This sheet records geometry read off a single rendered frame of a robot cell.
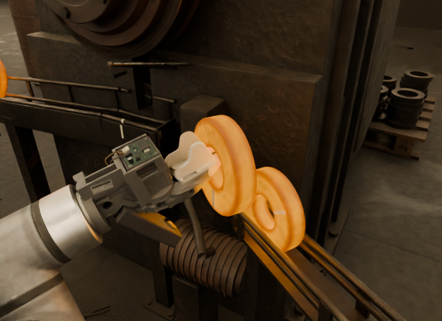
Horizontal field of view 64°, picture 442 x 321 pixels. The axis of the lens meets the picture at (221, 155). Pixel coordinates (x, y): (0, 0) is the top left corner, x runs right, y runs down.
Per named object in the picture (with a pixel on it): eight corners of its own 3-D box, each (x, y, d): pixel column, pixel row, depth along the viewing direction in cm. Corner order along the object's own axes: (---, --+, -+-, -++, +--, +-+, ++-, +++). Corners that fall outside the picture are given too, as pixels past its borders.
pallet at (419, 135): (243, 117, 271) (245, 59, 248) (285, 87, 330) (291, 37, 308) (418, 160, 216) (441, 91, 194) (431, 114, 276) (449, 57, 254)
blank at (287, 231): (268, 244, 72) (254, 250, 71) (246, 170, 73) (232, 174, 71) (317, 252, 58) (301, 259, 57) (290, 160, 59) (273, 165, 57)
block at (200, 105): (204, 170, 103) (202, 91, 91) (228, 178, 99) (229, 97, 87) (183, 189, 95) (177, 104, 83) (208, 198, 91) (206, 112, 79)
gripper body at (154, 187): (167, 154, 45) (76, 200, 42) (187, 200, 50) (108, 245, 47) (148, 130, 51) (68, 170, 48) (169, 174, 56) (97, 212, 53)
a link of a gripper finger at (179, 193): (212, 175, 49) (154, 207, 47) (214, 184, 50) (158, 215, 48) (198, 160, 53) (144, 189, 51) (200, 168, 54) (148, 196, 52)
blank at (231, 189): (208, 103, 59) (189, 106, 58) (259, 131, 46) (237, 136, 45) (211, 185, 66) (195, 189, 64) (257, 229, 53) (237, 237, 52)
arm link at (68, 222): (79, 271, 46) (69, 227, 54) (114, 252, 48) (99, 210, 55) (41, 227, 41) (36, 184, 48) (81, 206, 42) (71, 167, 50)
